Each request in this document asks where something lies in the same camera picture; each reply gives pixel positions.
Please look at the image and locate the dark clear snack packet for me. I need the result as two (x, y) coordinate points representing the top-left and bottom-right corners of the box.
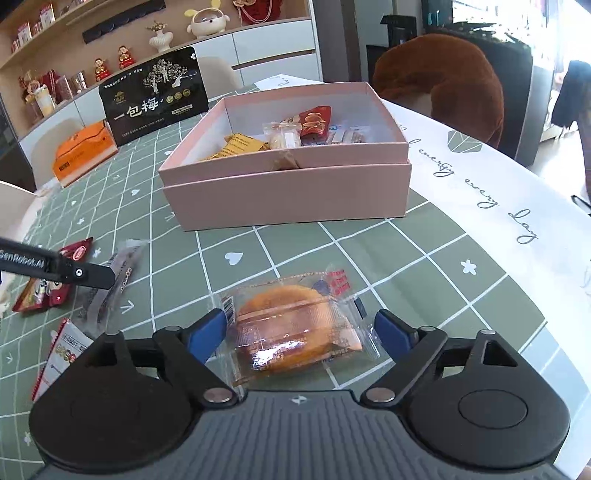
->
(73, 239), (148, 339)

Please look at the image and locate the large red chicken snack pouch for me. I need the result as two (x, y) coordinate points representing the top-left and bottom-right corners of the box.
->
(12, 237), (94, 312)

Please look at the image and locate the white red snack packet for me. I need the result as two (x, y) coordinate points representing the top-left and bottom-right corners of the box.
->
(32, 318), (93, 403)

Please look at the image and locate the round cake clear packet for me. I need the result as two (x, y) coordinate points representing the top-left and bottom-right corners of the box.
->
(218, 267), (381, 389)

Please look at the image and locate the yellow snack packet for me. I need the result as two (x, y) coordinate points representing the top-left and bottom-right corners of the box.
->
(204, 133), (270, 161)

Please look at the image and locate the beige biscuit roll packet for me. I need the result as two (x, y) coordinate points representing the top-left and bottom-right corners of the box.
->
(263, 121), (301, 150)

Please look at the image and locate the small red snack packet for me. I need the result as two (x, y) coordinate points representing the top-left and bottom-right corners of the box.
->
(294, 105), (332, 138)

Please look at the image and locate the near white chair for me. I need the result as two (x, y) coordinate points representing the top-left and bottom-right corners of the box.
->
(0, 181), (42, 241)

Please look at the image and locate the beige dining chair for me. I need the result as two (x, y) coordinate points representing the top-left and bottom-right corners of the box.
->
(197, 56), (243, 99)
(31, 119), (83, 190)

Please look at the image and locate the orange gift box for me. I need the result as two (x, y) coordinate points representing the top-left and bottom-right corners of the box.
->
(52, 120), (118, 187)

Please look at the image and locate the green checkered tablecloth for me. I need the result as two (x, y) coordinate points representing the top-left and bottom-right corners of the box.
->
(17, 106), (590, 478)

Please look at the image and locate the pink cardboard box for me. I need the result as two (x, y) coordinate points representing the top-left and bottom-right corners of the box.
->
(158, 82), (412, 231)

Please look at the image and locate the black plum gift box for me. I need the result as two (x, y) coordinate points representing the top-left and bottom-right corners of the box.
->
(99, 47), (208, 147)

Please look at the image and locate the red doll figurine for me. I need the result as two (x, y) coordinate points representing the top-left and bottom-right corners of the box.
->
(118, 45), (135, 70)
(94, 58), (111, 82)

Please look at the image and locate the white vase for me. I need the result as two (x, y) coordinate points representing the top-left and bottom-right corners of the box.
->
(147, 21), (174, 53)

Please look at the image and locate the brown plush chair cover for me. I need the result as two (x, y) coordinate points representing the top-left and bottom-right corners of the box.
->
(373, 33), (504, 148)

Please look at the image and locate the white bear figurine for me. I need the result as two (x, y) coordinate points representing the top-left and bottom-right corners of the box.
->
(184, 0), (230, 39)

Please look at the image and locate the black low cabinet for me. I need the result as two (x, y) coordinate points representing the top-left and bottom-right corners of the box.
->
(370, 15), (553, 167)

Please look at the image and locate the white sideboard cabinet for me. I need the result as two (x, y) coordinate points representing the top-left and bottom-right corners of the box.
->
(1, 1), (322, 155)

